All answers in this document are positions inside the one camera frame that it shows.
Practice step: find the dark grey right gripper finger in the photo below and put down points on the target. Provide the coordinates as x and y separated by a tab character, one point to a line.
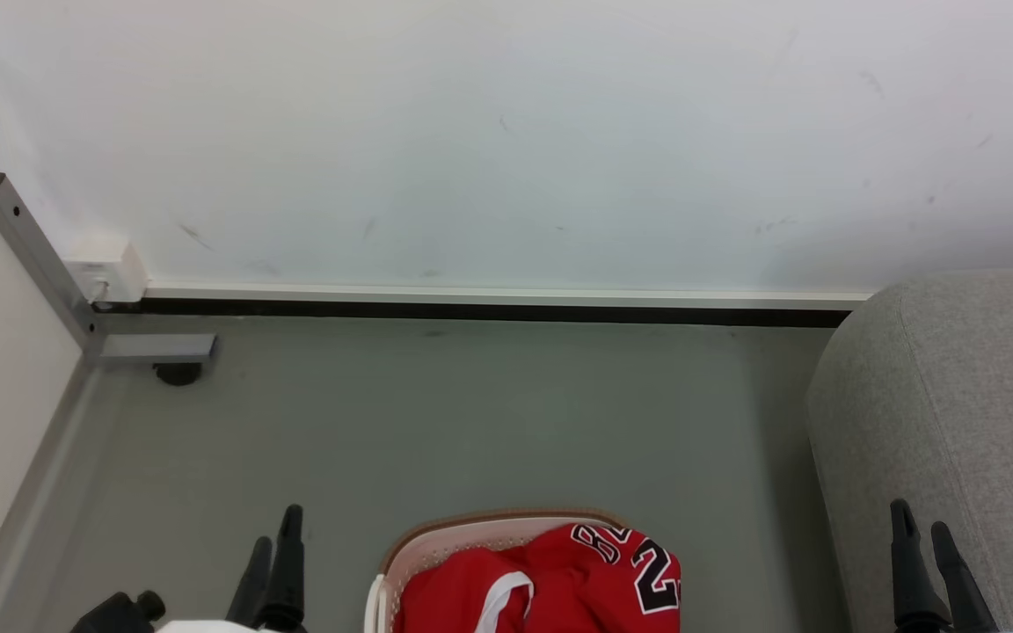
909	571
957	580

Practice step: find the grey skirting board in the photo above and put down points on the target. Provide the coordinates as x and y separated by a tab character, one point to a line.
27	519

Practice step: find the black skirting strip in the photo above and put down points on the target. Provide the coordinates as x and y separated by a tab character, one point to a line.
471	311

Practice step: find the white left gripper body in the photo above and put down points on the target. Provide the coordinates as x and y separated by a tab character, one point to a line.
207	628

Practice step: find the white laundry basket brown rim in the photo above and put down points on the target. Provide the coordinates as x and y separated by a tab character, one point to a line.
449	543

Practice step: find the white wall socket box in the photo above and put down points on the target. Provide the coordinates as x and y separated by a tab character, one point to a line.
115	264

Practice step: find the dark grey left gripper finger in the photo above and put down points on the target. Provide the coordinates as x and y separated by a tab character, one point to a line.
289	571
253	585

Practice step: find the grey fabric sofa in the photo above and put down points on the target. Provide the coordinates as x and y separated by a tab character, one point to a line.
955	396

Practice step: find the black round frame foot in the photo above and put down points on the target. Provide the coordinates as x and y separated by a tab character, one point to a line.
178	374

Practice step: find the red basketball jersey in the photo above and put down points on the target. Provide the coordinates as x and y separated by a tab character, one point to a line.
577	580

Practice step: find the grey metal frame bracket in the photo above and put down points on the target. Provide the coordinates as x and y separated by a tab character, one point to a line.
32	246

